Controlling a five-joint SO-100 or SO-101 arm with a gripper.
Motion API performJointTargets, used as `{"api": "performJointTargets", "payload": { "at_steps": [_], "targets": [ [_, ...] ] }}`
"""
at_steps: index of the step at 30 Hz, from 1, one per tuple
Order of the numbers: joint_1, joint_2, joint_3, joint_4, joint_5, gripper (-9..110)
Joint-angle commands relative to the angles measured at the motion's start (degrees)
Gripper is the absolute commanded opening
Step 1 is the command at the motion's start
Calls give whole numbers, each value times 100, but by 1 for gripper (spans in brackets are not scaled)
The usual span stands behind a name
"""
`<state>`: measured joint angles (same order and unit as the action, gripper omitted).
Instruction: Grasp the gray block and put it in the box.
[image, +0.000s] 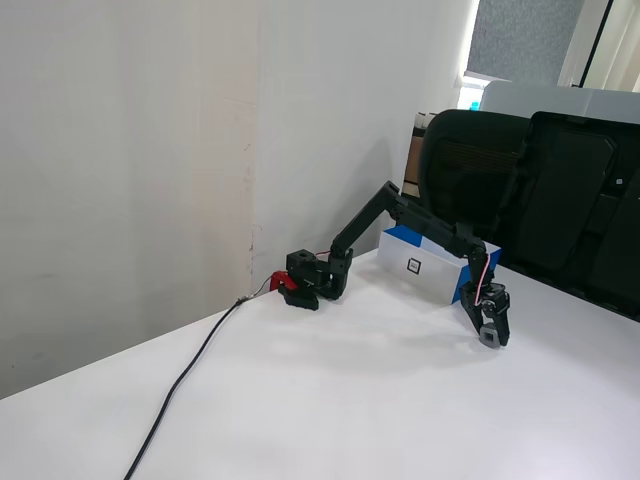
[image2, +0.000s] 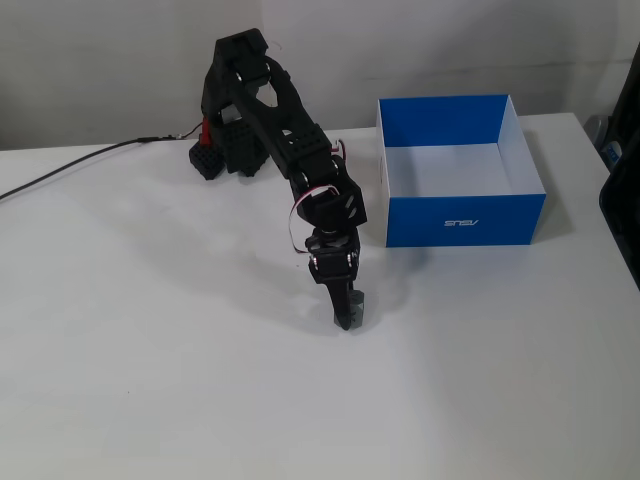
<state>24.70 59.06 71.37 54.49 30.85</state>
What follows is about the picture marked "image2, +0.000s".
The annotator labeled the white servo wire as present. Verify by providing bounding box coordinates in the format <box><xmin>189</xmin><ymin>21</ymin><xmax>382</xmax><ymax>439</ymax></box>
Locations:
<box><xmin>288</xmin><ymin>184</ymin><xmax>341</xmax><ymax>257</ymax></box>

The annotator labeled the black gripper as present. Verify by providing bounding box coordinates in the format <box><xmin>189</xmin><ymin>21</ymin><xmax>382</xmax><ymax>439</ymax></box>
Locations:
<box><xmin>303</xmin><ymin>228</ymin><xmax>367</xmax><ymax>334</ymax></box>

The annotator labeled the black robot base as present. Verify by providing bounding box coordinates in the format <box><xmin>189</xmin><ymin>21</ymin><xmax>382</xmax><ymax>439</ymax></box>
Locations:
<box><xmin>188</xmin><ymin>118</ymin><xmax>272</xmax><ymax>182</ymax></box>

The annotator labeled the gray cube with letters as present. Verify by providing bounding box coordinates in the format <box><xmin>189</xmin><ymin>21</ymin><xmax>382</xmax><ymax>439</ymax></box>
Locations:
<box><xmin>332</xmin><ymin>291</ymin><xmax>367</xmax><ymax>331</ymax></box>

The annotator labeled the black power cable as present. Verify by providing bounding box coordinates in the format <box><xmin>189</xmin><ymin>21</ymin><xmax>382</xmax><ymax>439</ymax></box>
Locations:
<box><xmin>0</xmin><ymin>135</ymin><xmax>177</xmax><ymax>202</ymax></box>

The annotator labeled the black case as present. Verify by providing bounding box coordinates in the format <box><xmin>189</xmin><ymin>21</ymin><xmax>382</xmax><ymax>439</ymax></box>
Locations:
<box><xmin>596</xmin><ymin>47</ymin><xmax>640</xmax><ymax>294</ymax></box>

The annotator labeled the blue and white cardboard box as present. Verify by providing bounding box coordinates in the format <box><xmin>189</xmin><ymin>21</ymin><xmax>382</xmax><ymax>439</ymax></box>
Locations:
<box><xmin>375</xmin><ymin>93</ymin><xmax>548</xmax><ymax>248</ymax></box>

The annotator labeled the gray device with blue label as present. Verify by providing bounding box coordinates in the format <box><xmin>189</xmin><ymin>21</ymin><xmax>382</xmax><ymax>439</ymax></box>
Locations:
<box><xmin>584</xmin><ymin>113</ymin><xmax>624</xmax><ymax>174</ymax></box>

